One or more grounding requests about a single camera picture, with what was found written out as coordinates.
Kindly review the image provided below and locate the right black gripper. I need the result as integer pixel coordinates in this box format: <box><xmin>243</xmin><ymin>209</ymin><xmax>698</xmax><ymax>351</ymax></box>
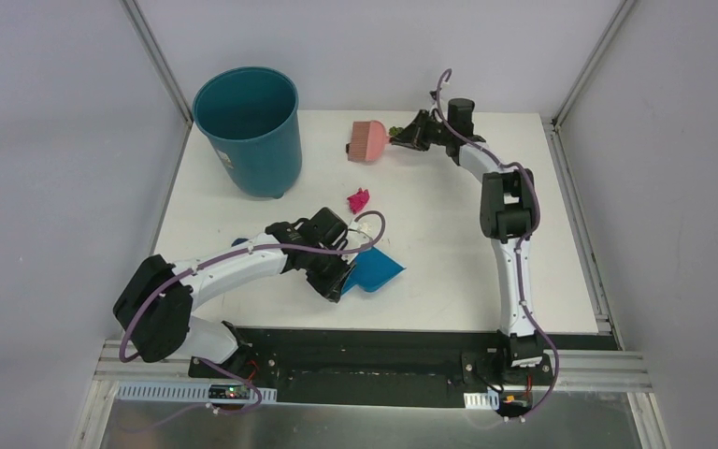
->
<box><xmin>392</xmin><ymin>109</ymin><xmax>455</xmax><ymax>152</ymax></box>

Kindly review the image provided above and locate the pink hand brush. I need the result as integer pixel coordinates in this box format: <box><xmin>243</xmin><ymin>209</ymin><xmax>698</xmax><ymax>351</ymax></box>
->
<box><xmin>346</xmin><ymin>120</ymin><xmax>390</xmax><ymax>163</ymax></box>

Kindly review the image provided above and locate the blue plastic dustpan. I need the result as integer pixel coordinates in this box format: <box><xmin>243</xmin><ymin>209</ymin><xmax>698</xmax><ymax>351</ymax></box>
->
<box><xmin>341</xmin><ymin>248</ymin><xmax>405</xmax><ymax>295</ymax></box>

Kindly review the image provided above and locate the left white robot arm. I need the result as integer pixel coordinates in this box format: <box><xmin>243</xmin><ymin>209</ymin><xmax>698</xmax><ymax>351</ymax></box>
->
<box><xmin>113</xmin><ymin>208</ymin><xmax>354</xmax><ymax>379</ymax></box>

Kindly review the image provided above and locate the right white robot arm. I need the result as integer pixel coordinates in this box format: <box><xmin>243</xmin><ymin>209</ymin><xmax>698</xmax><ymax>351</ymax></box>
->
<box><xmin>389</xmin><ymin>98</ymin><xmax>544</xmax><ymax>384</ymax></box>

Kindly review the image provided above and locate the magenta paper scrap centre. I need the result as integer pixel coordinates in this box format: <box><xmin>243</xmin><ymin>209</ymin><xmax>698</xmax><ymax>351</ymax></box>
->
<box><xmin>346</xmin><ymin>188</ymin><xmax>370</xmax><ymax>214</ymax></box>

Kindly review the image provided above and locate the dark blue paper scrap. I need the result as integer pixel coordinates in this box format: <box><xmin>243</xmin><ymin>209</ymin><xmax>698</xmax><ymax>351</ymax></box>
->
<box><xmin>231</xmin><ymin>238</ymin><xmax>249</xmax><ymax>247</ymax></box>

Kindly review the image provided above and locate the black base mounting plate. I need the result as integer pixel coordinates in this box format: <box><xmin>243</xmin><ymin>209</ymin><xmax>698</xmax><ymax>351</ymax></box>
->
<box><xmin>176</xmin><ymin>326</ymin><xmax>555</xmax><ymax>409</ymax></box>

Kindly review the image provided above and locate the teal plastic waste bin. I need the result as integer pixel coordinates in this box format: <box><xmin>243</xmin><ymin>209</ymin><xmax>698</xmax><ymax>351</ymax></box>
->
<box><xmin>192</xmin><ymin>66</ymin><xmax>303</xmax><ymax>198</ymax></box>

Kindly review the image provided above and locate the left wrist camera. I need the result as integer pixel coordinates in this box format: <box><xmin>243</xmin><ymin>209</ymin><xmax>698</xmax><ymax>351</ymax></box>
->
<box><xmin>348</xmin><ymin>220</ymin><xmax>377</xmax><ymax>244</ymax></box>

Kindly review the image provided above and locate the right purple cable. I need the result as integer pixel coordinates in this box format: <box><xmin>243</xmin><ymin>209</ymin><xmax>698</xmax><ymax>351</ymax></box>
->
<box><xmin>430</xmin><ymin>68</ymin><xmax>562</xmax><ymax>424</ymax></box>

